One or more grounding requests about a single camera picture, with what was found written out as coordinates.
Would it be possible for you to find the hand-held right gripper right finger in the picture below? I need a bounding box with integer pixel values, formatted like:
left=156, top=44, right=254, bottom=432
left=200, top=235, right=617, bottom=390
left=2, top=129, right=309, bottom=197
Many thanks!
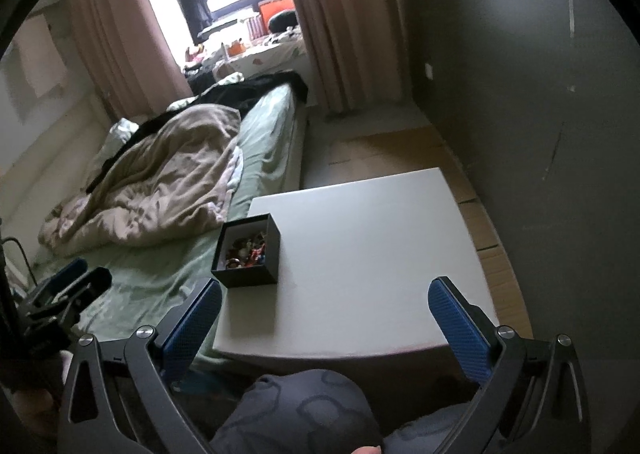
left=427, top=276, right=593, bottom=454

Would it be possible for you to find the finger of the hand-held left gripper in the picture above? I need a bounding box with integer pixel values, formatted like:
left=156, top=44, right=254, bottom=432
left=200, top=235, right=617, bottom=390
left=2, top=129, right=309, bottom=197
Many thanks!
left=47, top=257, right=89, bottom=291
left=62, top=268, right=113, bottom=309

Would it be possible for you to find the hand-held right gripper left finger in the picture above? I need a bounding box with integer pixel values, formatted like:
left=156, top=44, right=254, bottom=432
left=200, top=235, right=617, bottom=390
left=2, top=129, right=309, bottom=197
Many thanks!
left=57, top=278, right=223, bottom=454

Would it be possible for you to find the black jewelry box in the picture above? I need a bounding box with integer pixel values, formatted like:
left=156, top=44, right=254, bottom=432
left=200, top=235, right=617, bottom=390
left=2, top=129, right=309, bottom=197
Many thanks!
left=211, top=214, right=282, bottom=289

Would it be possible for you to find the brown bead bracelet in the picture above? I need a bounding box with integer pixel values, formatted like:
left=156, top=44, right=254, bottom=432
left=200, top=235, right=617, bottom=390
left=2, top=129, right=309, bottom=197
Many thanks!
left=225, top=246, right=251, bottom=269

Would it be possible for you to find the bed with green sheet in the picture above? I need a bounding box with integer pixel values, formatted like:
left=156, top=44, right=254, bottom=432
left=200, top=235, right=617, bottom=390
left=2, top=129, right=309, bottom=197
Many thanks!
left=0, top=84, right=308, bottom=375

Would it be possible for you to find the white low table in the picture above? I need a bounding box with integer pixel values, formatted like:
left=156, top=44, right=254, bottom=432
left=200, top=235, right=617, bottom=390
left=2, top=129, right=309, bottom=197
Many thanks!
left=212, top=167, right=501, bottom=395

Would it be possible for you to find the person's right leg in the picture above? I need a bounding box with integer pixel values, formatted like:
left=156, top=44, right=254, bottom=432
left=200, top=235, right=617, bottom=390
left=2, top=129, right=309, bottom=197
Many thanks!
left=385, top=404, right=476, bottom=454

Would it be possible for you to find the beige blanket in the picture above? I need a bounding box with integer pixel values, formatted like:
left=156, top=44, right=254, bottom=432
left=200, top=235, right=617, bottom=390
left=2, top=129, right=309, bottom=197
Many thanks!
left=40, top=104, right=246, bottom=255

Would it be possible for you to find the white crumpled cloth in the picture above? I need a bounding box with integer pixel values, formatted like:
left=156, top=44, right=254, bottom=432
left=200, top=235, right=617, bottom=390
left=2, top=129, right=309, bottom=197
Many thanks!
left=107, top=118, right=140, bottom=142

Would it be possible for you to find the black clothing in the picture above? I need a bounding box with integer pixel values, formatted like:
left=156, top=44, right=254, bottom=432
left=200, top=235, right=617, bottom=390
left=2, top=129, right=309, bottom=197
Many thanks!
left=85, top=71, right=308, bottom=195

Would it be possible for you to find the pink curtain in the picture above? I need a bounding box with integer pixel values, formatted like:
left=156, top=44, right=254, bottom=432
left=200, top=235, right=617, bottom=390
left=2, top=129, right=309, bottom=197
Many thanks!
left=67, top=0, right=196, bottom=117
left=277, top=0, right=408, bottom=115

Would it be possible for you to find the white printed bedding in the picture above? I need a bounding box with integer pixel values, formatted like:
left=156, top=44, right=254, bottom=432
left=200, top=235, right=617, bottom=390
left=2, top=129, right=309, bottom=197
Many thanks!
left=217, top=36, right=308, bottom=77

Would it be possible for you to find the black cushion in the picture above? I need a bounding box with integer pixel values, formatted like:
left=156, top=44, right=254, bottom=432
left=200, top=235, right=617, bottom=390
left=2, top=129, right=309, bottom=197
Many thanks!
left=267, top=10, right=299, bottom=33

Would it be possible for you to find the orange box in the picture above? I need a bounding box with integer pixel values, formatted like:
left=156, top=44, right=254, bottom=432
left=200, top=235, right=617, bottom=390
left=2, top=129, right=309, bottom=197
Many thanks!
left=258, top=0, right=296, bottom=27

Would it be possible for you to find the black cable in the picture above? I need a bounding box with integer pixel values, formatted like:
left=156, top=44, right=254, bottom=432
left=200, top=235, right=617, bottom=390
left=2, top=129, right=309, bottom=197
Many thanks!
left=0, top=236, right=38, bottom=285

